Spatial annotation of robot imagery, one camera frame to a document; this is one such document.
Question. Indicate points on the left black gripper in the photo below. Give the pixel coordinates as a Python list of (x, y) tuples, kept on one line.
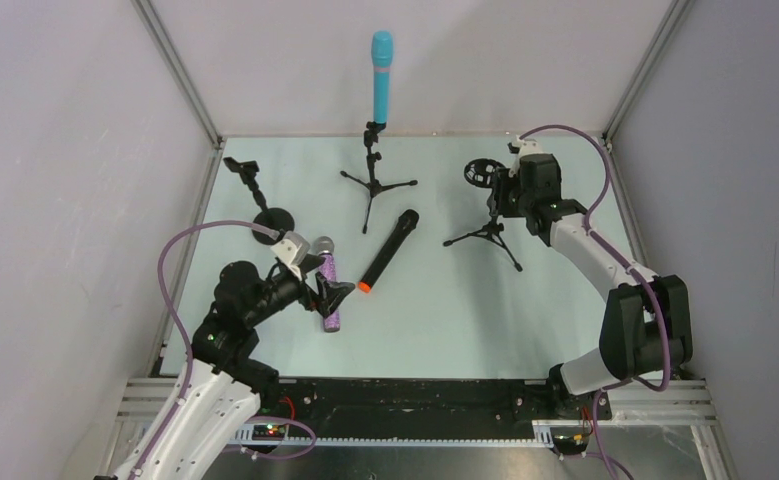
[(310, 291)]

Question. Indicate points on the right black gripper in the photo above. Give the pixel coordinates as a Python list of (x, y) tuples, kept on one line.
[(499, 192)]

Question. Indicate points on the purple glitter microphone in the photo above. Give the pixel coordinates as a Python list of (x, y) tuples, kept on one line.
[(324, 247)]

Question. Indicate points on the black shock-mount tripod stand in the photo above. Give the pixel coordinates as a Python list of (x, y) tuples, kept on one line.
[(488, 212)]

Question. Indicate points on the black small tripod stand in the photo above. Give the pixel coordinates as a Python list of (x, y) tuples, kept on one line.
[(373, 185)]

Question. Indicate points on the black microphone orange cap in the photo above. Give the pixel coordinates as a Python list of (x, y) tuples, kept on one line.
[(405, 224)]

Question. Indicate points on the teal blue microphone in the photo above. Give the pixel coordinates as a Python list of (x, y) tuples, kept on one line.
[(382, 54)]

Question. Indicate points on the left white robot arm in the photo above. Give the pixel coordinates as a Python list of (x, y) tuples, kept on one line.
[(221, 387)]

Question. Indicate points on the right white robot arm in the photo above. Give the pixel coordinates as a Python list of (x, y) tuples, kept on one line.
[(645, 332)]

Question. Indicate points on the black round-base mic stand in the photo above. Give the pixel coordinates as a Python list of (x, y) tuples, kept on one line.
[(274, 218)]

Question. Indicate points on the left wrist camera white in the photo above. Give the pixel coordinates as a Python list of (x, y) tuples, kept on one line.
[(291, 250)]

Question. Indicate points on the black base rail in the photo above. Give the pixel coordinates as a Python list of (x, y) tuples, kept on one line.
[(428, 410)]

